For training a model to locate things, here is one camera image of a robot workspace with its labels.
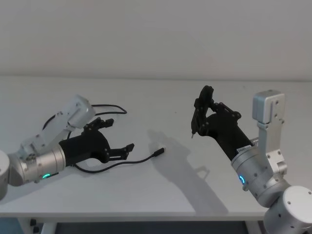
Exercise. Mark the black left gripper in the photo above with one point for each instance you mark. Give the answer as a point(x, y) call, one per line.
point(84, 148)

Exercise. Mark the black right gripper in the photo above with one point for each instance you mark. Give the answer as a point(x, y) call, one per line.
point(224, 129)

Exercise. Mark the thin black silver-tipped plug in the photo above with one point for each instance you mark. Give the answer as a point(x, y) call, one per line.
point(192, 131)

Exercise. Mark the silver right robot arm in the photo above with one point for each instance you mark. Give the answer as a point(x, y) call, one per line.
point(263, 175)

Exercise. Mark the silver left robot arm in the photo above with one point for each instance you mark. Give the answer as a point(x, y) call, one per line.
point(41, 161)

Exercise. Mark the white table frame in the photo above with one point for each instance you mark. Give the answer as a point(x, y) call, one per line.
point(47, 225)

